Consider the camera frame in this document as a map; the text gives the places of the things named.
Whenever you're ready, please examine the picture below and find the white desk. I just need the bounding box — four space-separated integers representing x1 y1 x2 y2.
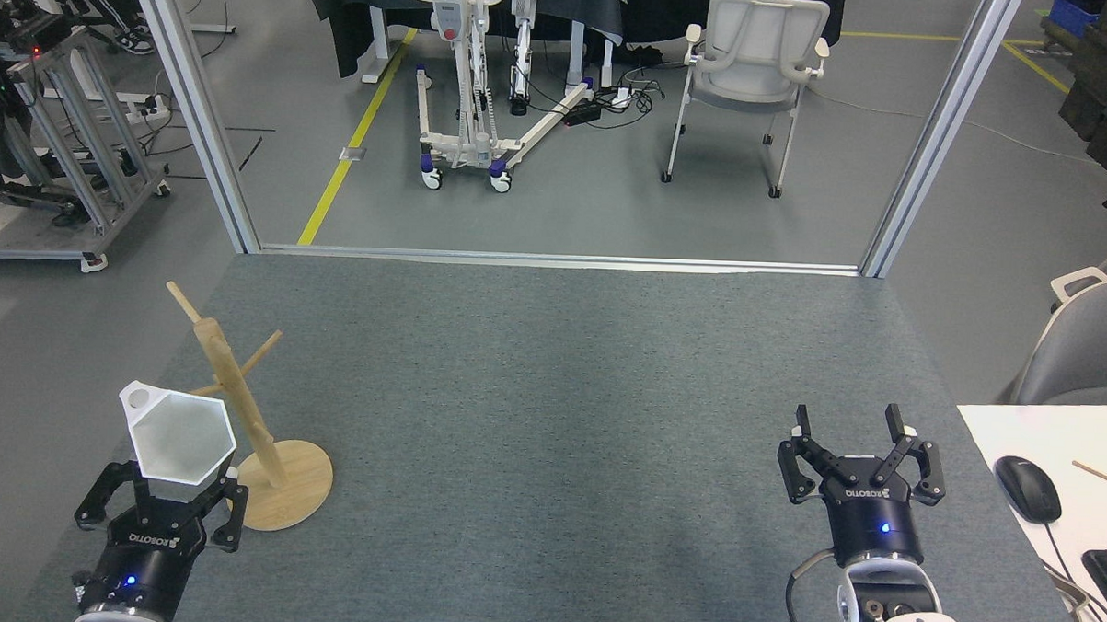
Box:
951 399 1107 622

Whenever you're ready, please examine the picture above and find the aluminium frame cart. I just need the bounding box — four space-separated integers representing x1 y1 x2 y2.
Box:
0 14 178 276

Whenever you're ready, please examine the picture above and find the white stand on wheels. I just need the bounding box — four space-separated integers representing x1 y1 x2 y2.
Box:
390 0 598 198

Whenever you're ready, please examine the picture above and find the wooden cup rack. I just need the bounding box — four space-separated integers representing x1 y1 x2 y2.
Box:
157 281 341 535

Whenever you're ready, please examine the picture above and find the silver post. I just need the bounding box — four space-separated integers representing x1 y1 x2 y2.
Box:
117 0 271 255
860 0 1026 283

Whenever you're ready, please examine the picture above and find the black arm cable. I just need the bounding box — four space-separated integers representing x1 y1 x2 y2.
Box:
784 544 842 622

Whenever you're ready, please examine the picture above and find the white chair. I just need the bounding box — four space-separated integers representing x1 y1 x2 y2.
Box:
661 0 832 201

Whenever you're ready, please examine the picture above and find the white hexagonal cup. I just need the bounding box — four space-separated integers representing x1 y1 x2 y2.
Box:
116 381 240 490

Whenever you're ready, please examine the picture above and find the table with black cloth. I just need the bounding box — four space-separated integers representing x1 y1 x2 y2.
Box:
300 0 847 98

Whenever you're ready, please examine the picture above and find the black computer mouse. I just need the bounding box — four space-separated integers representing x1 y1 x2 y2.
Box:
992 455 1064 524

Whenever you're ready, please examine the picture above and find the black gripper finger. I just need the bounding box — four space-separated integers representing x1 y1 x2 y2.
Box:
192 468 250 554
775 403 847 507
877 403 950 508
73 459 150 532

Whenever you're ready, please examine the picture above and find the silver table edge rail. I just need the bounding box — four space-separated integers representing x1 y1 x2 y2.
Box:
259 242 865 279

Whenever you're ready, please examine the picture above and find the blue bin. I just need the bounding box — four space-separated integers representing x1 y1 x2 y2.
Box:
1048 0 1105 41

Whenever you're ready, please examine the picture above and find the person's shoe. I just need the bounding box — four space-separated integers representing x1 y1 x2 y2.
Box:
112 24 157 57

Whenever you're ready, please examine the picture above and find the grey office chair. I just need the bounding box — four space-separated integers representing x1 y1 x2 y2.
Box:
1010 265 1107 409

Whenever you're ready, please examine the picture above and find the black mouse cable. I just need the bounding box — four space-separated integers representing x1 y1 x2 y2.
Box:
1039 521 1107 622

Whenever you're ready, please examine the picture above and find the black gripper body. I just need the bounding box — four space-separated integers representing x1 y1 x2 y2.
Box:
815 476 928 570
72 495 210 622

